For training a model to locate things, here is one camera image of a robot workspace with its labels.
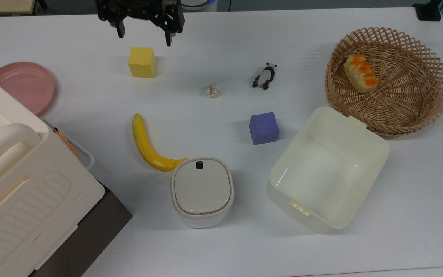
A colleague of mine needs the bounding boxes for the cream open plastic box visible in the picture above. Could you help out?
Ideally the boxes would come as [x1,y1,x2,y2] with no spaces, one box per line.
[266,106,390,234]

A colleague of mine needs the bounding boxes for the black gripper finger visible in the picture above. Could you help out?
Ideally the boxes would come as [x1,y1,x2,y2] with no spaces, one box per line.
[155,8,185,47]
[98,12,127,39]

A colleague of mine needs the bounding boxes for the orange pencil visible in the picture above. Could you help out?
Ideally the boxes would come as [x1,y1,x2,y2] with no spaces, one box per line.
[52,127,81,159]

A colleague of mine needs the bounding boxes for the pink round plate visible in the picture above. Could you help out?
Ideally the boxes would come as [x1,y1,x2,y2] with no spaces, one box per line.
[0,62,56,117]

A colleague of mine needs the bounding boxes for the purple foam cube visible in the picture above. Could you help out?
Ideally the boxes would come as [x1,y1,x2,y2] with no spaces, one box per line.
[249,112,280,146]

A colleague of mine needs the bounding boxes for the small panda toy figure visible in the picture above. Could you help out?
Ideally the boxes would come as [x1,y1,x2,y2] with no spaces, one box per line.
[252,62,278,90]

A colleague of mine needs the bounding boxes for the crumpled white paper ball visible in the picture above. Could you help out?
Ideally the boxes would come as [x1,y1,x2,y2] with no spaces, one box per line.
[207,83,223,99]

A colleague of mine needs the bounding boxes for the orange-topped toy bread loaf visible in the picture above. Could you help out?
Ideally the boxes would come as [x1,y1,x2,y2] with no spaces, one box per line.
[343,53,380,94]

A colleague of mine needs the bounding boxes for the yellow toy banana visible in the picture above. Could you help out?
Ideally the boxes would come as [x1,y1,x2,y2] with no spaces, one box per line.
[132,113,188,172]

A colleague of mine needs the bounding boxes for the white and blue robot base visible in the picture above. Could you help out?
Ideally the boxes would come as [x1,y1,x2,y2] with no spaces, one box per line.
[180,0,219,12]

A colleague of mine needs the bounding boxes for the small beige lidded trash can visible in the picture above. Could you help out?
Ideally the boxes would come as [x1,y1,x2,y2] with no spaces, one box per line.
[170,157,235,229]

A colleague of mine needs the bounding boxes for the round wicker basket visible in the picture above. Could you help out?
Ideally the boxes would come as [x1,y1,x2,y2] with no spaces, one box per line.
[325,27,443,138]

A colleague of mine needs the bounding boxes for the light wooden desk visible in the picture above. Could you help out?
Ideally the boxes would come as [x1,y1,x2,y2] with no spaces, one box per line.
[0,0,37,16]

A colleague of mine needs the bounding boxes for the black camera stand base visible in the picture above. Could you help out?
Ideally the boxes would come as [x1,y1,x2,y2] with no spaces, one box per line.
[413,0,443,22]

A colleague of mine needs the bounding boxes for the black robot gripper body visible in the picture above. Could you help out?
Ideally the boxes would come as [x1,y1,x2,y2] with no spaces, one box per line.
[95,0,185,24]

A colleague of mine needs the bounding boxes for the yellow foam cube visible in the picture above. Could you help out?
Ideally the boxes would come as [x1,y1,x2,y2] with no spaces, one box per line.
[128,47,157,79]

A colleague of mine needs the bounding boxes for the clear plastic tray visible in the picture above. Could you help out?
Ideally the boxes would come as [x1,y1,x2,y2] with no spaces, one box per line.
[42,119,95,172]

